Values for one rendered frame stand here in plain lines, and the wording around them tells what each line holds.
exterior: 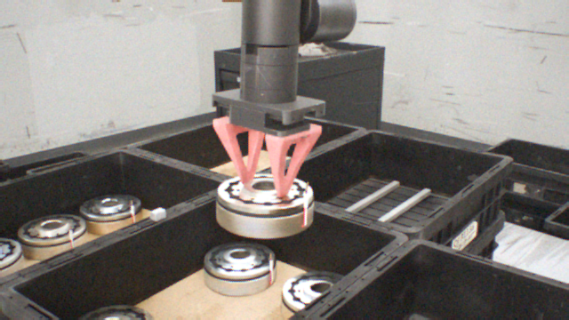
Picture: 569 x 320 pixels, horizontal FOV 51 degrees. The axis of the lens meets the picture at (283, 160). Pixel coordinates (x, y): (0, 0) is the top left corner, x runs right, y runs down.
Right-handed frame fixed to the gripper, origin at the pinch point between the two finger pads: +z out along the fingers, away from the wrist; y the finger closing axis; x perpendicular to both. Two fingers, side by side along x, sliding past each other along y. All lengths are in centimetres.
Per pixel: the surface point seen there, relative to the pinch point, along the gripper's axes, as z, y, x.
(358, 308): 13.1, -10.1, -4.5
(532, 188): 46, 13, -157
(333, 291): 11.0, -7.9, -2.7
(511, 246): 31, -6, -73
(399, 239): 10.4, -7.4, -18.1
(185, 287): 21.5, 17.6, -4.3
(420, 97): 61, 145, -338
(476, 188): 9.6, -7.9, -41.3
